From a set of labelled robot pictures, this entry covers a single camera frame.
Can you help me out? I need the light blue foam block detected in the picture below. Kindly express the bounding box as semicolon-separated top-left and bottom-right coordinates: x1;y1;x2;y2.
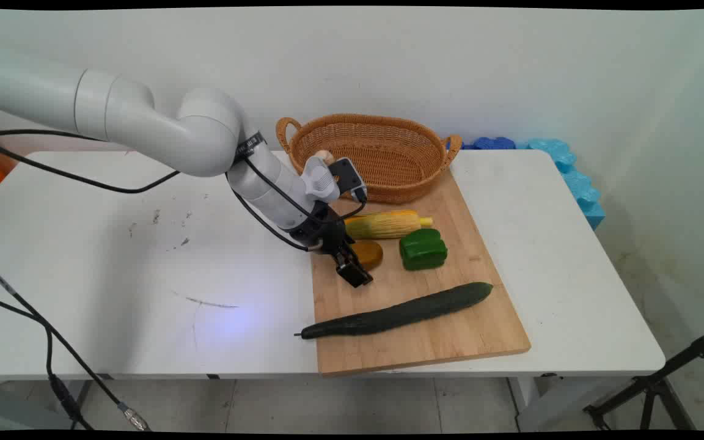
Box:
526;138;606;231

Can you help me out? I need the dark blue foam block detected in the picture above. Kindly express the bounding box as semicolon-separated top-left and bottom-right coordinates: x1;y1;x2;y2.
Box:
447;136;516;151

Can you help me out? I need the wooden cutting board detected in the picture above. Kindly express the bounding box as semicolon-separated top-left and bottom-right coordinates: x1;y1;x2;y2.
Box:
309;168;532;378

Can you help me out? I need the black tripod stand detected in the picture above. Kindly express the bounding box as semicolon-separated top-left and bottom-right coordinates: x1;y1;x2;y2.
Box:
583;325;704;431

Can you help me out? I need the dark green cucumber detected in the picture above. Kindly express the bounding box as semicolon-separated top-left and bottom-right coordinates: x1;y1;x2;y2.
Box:
294;282;494;340

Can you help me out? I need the black camera cable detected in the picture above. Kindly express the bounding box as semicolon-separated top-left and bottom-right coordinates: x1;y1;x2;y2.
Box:
230;156;368;252

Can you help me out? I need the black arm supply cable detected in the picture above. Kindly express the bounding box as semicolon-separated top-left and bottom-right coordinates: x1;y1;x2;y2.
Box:
0;130;180;194

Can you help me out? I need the black cable with thick connector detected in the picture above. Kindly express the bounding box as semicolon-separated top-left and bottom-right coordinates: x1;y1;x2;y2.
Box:
0;293;95;430

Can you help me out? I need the yellow corn cob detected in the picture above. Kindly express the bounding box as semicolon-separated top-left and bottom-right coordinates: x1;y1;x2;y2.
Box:
344;210;433;240

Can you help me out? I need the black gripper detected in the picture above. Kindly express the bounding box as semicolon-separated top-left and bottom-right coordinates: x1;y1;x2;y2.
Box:
289;205;375;288

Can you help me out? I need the woven wicker basket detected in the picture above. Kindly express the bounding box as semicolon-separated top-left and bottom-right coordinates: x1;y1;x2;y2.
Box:
276;114;463;205

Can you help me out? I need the white table leg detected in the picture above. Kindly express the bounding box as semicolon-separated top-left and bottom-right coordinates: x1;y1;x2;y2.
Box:
507;376;551;431

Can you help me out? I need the green bell pepper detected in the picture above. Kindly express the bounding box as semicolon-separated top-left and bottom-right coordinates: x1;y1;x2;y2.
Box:
399;228;449;271

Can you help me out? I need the black cable with metal plug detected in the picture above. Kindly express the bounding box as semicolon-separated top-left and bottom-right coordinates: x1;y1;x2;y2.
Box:
0;258;150;431

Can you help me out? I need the yellow brown pepper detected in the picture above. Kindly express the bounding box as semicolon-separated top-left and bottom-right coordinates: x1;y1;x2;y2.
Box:
352;240;384;271

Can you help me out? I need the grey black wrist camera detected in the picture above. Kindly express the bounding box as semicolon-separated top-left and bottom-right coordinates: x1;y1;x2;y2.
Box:
301;156;369;204

